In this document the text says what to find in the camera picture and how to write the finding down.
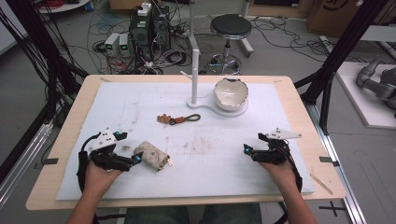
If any brown keychain with green loop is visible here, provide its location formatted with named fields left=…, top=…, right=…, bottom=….
left=156, top=113, right=202, bottom=126

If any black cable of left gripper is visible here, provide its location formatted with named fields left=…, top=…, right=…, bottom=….
left=76, top=132, right=103, bottom=193

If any black tape cross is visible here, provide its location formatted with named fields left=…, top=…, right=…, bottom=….
left=318, top=200, right=347, bottom=218

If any tangle of floor cables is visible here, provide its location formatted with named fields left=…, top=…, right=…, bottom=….
left=86, top=6, right=194, bottom=76

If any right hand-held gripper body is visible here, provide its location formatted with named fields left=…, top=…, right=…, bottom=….
left=250, top=127, right=303, bottom=166

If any white power adapter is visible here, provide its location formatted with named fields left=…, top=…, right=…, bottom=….
left=136, top=2, right=153, bottom=18

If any black computer tower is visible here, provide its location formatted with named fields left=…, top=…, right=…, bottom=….
left=151, top=4, right=172, bottom=51
left=128, top=12, right=154, bottom=62

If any cardboard box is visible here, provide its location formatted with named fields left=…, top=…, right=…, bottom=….
left=305, top=0, right=396, bottom=39

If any black frame post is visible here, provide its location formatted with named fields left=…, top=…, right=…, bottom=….
left=293, top=0, right=391, bottom=135

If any white floor board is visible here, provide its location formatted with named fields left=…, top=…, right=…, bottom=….
left=335, top=61, right=396, bottom=131

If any white eggshell-shaped bowl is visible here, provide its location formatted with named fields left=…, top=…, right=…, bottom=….
left=213, top=77, right=249, bottom=112

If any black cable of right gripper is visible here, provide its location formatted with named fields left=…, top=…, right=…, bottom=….
left=278, top=145, right=304, bottom=193

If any white foam mat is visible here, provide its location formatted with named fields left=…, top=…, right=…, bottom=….
left=55, top=81, right=316, bottom=202

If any grey power supply unit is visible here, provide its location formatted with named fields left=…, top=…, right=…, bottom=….
left=118, top=32, right=133, bottom=58
left=104, top=32, right=121, bottom=58

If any black cable bundle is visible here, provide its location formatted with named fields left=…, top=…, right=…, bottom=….
left=0, top=0, right=91, bottom=125

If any person's right hand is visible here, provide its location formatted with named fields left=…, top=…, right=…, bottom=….
left=259, top=159, right=299, bottom=196

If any beige fabric pouch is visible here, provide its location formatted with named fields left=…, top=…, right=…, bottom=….
left=133, top=140, right=174, bottom=173

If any white power strip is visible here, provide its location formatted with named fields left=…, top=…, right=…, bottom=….
left=319, top=35, right=336, bottom=54

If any wooden table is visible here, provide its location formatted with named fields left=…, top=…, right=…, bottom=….
left=25, top=74, right=347, bottom=212

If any black floor cable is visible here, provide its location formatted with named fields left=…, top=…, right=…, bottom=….
left=251, top=14, right=369, bottom=63

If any white stand with pole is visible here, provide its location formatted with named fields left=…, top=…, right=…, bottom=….
left=179, top=49, right=249, bottom=119

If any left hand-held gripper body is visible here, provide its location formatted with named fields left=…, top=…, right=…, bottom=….
left=87, top=127, right=132, bottom=173

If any aluminium rail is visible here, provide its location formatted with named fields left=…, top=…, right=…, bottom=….
left=0, top=120, right=54, bottom=207
left=305, top=102, right=369, bottom=224

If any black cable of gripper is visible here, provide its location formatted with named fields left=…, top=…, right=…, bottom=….
left=76, top=132, right=103, bottom=193
left=278, top=145, right=304, bottom=193

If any thin wooden stick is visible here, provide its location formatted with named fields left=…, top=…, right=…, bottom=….
left=309, top=173, right=334, bottom=196

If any person's left hand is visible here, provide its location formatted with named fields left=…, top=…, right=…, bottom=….
left=82, top=160, right=124, bottom=201

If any white round table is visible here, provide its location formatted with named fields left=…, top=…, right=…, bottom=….
left=36, top=0, right=92, bottom=15

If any black round stool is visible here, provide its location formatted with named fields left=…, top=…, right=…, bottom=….
left=207, top=13, right=253, bottom=76

